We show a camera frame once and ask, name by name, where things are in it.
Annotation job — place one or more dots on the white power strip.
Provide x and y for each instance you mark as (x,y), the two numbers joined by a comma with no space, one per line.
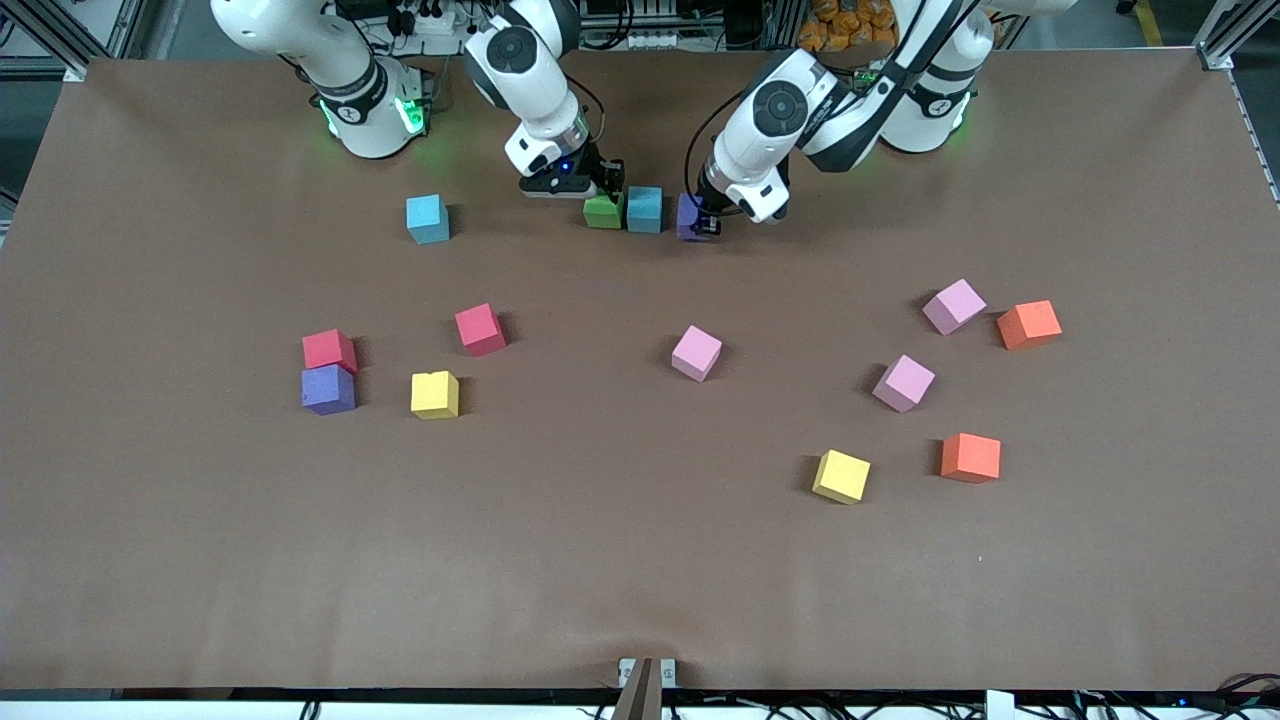
(437,20)

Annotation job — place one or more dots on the aluminium frame profile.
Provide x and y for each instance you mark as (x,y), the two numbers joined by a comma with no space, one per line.
(1230,35)
(52,35)

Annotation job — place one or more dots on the orange foam block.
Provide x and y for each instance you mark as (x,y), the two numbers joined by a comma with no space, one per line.
(970,457)
(1028,326)

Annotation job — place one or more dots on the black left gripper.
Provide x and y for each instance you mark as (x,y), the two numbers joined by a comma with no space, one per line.
(708,209)

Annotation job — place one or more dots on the camera mount post with bracket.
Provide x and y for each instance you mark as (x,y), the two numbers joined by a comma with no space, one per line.
(645,690)

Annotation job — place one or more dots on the aluminium table edge rail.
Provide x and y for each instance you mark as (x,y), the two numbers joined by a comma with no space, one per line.
(1262,160)

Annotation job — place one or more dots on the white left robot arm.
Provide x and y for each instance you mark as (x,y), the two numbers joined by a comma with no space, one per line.
(750,150)

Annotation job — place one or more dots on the orange crinkled bag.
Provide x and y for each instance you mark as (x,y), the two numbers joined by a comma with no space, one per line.
(835,25)

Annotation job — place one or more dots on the small white box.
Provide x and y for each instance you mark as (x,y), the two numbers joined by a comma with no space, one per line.
(1000,706)

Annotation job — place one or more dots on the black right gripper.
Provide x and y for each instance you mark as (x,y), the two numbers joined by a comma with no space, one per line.
(601,168)

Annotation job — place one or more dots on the white electrical box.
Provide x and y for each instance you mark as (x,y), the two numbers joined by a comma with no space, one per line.
(650,40)

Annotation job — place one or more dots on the cyan foam block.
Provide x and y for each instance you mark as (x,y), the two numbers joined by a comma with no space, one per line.
(645,210)
(427,218)

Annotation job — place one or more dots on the pink foam block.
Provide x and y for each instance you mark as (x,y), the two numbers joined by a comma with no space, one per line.
(903,382)
(696,352)
(953,305)

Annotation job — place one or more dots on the green foam block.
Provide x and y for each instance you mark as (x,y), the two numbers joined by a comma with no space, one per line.
(603,214)

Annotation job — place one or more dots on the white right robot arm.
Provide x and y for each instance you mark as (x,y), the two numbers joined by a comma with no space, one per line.
(530,90)

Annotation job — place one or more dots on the red foam block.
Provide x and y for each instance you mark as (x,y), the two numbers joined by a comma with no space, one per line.
(329,350)
(480,329)

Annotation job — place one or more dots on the brown table cover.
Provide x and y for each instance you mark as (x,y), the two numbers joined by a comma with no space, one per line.
(640,560)

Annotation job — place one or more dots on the notched yellow foam block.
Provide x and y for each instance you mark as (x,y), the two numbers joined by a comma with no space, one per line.
(434,394)

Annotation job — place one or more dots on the purple foam block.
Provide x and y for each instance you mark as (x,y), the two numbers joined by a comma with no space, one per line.
(688,220)
(328,389)

